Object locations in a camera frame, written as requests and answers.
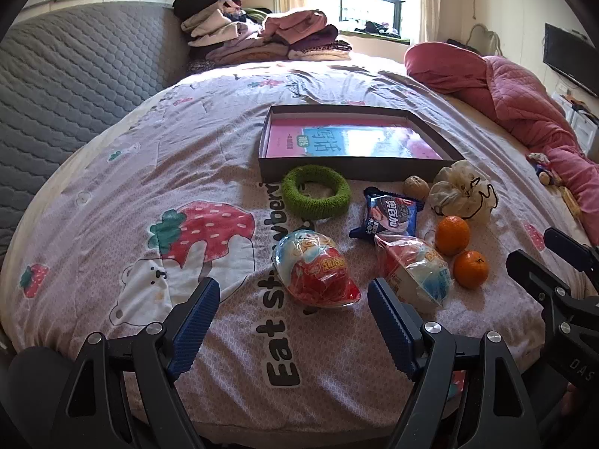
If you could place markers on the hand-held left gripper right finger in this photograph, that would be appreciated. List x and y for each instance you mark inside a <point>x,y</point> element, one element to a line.
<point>388,322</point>

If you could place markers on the red egg-shaped toy pack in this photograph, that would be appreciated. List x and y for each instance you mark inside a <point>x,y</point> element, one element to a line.
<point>318,271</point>

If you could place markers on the grey quilted headboard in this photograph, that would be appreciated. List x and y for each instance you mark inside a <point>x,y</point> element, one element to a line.
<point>70,79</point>

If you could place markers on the white egg-shaped toy pack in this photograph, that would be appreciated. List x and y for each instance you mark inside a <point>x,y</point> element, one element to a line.
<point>416,271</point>

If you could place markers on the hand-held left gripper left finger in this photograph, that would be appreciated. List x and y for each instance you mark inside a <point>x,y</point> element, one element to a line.
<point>196,322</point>

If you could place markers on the pink quilted comforter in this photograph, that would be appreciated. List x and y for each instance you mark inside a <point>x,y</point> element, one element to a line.
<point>514,93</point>

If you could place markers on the cream mesh pouch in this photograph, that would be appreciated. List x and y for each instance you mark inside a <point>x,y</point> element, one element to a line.
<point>456,196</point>

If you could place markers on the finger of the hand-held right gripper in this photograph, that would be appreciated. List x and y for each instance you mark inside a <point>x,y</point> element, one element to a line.
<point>533,271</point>
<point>571,250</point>

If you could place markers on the person's right hand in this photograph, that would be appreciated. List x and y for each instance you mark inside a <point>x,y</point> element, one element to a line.
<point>574,400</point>

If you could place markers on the black garment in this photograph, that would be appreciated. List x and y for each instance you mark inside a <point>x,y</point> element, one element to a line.
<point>201,4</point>

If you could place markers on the grey cardboard box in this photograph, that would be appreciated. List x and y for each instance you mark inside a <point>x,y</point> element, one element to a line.
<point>299,171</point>

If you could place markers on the leopard print garment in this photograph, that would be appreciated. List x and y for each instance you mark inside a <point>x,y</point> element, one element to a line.
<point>332,46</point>

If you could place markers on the small beige round toy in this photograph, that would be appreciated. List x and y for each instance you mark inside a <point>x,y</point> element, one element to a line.
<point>544,177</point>

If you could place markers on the white drawer unit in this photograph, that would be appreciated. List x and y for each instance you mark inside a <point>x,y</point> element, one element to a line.
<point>582,124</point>

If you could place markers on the strawberry bear printed blanket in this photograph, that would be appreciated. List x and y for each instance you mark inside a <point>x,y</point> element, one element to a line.
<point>140,173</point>

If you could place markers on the lavender folded garment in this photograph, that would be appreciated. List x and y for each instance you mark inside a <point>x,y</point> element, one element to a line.
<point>248,51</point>

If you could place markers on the dark purple folded garment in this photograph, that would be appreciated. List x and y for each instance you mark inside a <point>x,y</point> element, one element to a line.
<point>318,37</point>

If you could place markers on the dark bag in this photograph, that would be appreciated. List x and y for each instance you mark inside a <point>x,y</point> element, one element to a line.
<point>461,46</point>

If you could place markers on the orange tangerine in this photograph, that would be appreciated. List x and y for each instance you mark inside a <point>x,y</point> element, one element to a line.
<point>470,269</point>
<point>452,235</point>

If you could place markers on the black television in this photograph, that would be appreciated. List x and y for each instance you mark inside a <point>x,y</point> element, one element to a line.
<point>566,56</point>

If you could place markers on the blue snack packet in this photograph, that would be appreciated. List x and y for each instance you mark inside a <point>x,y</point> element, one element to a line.
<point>388,217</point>

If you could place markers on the dark clothes on windowsill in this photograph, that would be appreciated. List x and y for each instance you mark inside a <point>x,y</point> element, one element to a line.
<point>379,29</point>

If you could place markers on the beige garment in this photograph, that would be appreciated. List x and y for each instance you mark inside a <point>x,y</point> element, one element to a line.
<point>210,25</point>

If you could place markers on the pink folded garment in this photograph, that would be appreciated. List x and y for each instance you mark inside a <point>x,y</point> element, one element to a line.
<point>295,25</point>

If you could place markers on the cream folded garment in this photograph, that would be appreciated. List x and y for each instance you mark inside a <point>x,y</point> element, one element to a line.
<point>318,55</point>

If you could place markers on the beige bed sheet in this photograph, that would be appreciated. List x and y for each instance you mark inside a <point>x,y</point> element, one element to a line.
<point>505,149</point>

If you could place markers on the green windowsill cloth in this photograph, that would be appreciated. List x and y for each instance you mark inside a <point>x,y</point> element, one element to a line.
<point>407,39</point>

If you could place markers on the dark dotted fabric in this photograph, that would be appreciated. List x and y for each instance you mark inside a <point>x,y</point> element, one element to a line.
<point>201,65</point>

